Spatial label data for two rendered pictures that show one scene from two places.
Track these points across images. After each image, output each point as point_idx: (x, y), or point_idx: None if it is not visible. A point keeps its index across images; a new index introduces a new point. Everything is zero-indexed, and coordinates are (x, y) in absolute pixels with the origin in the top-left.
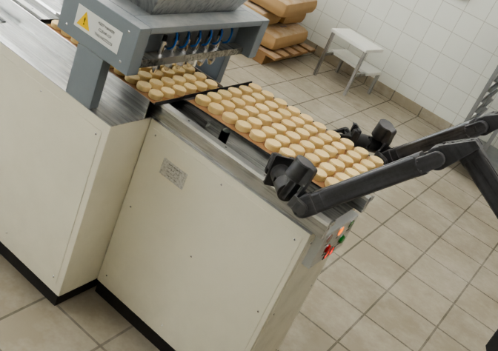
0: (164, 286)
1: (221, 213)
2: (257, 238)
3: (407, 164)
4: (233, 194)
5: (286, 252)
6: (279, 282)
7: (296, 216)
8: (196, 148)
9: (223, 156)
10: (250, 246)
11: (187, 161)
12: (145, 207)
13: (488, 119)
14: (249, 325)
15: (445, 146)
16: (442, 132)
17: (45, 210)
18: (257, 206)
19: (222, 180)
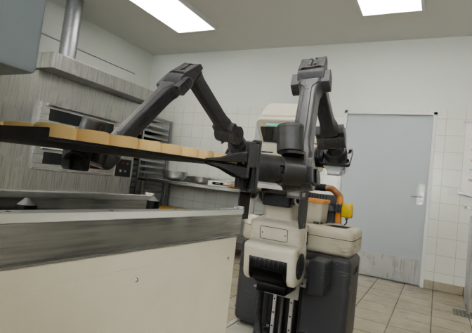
0: None
1: (147, 328)
2: (197, 304)
3: (318, 90)
4: (156, 276)
5: (224, 282)
6: (223, 329)
7: (220, 230)
8: (63, 258)
9: (121, 227)
10: (192, 325)
11: (54, 305)
12: None
13: (188, 74)
14: None
15: (324, 65)
16: (153, 102)
17: None
18: (189, 259)
19: (137, 269)
